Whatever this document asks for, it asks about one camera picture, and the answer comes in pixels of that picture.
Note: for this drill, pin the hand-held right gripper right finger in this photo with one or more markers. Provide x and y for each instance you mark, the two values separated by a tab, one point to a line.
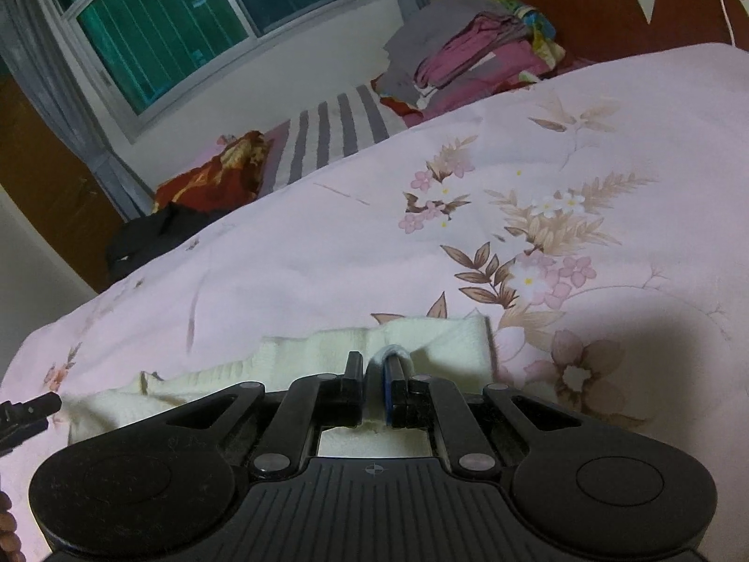
388	389

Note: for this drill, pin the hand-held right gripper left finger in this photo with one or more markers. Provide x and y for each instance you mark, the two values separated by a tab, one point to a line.
353	389

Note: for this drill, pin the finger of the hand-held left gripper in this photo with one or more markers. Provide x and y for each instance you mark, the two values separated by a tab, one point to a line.
29	413

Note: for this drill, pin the white knit sweater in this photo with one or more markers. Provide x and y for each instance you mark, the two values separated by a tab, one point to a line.
304	357

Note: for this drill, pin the pile of folded clothes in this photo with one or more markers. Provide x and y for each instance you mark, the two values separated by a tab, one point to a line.
433	29

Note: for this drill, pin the person's left hand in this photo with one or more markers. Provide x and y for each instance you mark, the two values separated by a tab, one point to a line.
6	527

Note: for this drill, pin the pink floral bedsheet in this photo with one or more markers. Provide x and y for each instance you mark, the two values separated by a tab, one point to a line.
292	246

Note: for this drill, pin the black cloth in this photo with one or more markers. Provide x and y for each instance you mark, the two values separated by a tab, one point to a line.
158	234

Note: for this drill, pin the brown wooden door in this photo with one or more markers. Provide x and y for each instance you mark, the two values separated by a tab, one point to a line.
41	187

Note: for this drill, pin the red floral blanket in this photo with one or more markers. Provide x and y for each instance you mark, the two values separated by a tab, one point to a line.
222	173

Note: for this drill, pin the grey white striped cloth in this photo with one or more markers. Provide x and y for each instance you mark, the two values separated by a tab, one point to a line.
333	129

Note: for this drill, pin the pink garment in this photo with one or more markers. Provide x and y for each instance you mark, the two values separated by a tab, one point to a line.
468	52

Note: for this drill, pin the colourful patterned cloth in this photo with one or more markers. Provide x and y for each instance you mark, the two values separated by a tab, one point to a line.
535	23

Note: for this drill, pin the white framed window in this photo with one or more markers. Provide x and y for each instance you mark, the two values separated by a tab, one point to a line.
175	17

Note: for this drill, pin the brown wavy headboard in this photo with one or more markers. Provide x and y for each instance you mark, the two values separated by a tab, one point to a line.
585	6

